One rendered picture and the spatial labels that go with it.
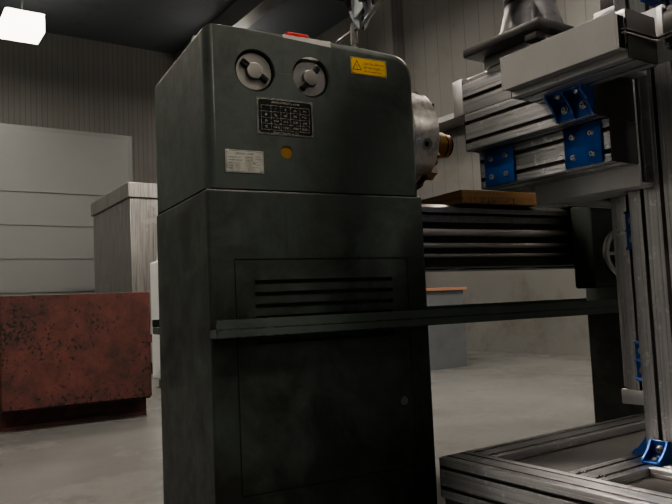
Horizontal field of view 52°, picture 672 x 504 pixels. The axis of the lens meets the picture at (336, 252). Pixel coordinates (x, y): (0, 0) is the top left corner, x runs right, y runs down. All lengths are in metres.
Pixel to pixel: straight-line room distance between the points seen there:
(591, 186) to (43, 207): 9.03
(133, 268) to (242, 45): 5.11
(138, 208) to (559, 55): 5.70
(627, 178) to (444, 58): 6.82
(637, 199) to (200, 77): 1.02
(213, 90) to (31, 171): 8.60
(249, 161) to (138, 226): 5.14
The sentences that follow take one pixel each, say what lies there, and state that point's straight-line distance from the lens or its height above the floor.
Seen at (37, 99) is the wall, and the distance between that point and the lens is 10.50.
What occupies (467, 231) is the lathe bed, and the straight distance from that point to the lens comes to 2.08.
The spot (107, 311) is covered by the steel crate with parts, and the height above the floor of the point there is 0.60.
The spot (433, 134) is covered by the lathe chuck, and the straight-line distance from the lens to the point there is 2.07.
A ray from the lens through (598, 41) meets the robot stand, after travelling 1.36.
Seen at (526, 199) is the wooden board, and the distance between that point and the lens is 2.23.
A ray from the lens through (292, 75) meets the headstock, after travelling 1.77.
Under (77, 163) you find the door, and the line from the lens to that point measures 10.35.
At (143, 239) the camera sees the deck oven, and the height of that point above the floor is 1.26.
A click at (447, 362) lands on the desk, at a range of 5.93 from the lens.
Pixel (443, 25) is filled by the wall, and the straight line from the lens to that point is 8.44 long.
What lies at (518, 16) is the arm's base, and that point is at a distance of 1.66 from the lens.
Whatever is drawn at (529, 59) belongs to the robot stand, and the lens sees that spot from 1.45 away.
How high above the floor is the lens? 0.59
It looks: 4 degrees up
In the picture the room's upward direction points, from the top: 3 degrees counter-clockwise
